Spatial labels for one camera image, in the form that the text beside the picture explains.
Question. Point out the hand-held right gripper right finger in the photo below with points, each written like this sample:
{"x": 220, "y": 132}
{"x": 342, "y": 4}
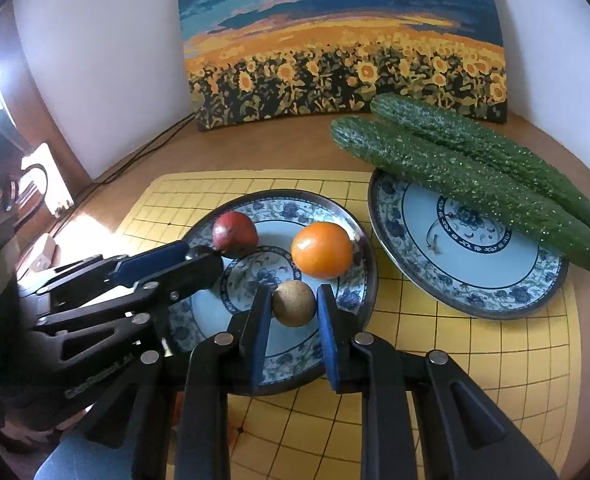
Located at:
{"x": 331, "y": 347}

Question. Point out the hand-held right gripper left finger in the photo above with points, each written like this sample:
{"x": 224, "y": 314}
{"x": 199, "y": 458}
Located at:
{"x": 256, "y": 345}

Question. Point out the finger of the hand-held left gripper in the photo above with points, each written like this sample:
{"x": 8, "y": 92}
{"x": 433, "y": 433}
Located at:
{"x": 147, "y": 261}
{"x": 185, "y": 277}

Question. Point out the blue floral plate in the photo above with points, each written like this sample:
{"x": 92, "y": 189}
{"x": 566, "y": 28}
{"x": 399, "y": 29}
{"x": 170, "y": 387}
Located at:
{"x": 295, "y": 355}
{"x": 467, "y": 267}

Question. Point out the brown round fruit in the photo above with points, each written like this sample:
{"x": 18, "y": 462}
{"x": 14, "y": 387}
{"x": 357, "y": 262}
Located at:
{"x": 294, "y": 304}

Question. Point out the red round fruit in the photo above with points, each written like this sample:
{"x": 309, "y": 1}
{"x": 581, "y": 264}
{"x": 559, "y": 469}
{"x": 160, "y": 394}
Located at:
{"x": 234, "y": 234}

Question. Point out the blue grey cloth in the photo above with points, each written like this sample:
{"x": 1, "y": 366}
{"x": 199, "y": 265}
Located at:
{"x": 90, "y": 457}

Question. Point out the orange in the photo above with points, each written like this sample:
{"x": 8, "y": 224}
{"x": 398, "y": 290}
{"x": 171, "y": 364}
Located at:
{"x": 322, "y": 250}

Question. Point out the small wooden box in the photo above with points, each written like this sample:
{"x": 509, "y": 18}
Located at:
{"x": 42, "y": 256}

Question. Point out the white arched object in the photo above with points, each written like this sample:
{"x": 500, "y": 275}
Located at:
{"x": 37, "y": 185}

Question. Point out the yellow grid mat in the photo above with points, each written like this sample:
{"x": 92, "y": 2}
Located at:
{"x": 475, "y": 360}

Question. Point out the green cucumber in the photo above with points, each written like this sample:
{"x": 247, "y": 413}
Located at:
{"x": 450, "y": 175}
{"x": 475, "y": 132}

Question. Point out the sunflower field painting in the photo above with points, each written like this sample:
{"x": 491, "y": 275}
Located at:
{"x": 325, "y": 35}

